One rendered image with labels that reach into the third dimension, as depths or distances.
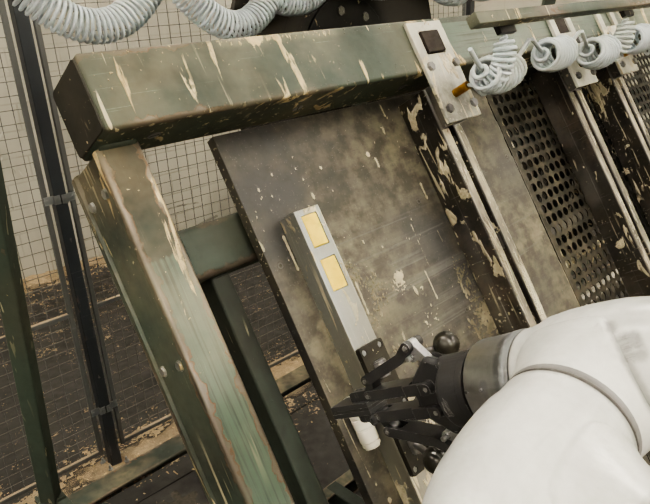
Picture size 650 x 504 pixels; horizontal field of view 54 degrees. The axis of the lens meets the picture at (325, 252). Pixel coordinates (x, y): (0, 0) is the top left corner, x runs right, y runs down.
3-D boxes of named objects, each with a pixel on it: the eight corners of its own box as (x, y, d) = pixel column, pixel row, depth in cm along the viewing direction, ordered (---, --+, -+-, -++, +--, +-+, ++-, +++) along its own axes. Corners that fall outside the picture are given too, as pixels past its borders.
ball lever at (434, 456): (406, 459, 94) (435, 483, 81) (395, 435, 94) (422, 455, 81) (428, 448, 95) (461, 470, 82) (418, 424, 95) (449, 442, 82)
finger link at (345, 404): (368, 409, 73) (365, 402, 73) (332, 414, 78) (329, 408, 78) (385, 397, 75) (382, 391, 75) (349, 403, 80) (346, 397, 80)
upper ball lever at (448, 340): (376, 386, 92) (462, 355, 88) (365, 362, 92) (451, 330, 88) (382, 378, 96) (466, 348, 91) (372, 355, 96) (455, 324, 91)
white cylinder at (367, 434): (337, 402, 94) (359, 452, 93) (350, 400, 91) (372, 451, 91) (351, 393, 96) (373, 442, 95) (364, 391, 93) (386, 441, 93)
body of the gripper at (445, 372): (449, 360, 59) (383, 374, 66) (487, 446, 58) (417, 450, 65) (493, 330, 63) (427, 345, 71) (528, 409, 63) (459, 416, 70)
